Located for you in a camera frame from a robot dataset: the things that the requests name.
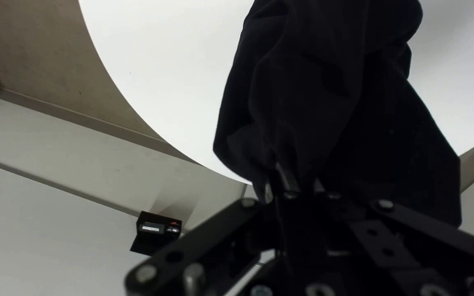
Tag large blank wall whiteboard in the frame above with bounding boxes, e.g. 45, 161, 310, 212
0, 154, 267, 296

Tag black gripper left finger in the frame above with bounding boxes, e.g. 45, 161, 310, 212
124, 179, 282, 296

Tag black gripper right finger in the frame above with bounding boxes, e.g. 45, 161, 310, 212
274, 161, 474, 296

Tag black marker tray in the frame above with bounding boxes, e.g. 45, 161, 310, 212
129, 208, 185, 256

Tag black t-shirt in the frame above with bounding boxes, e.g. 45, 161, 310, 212
213, 0, 465, 228

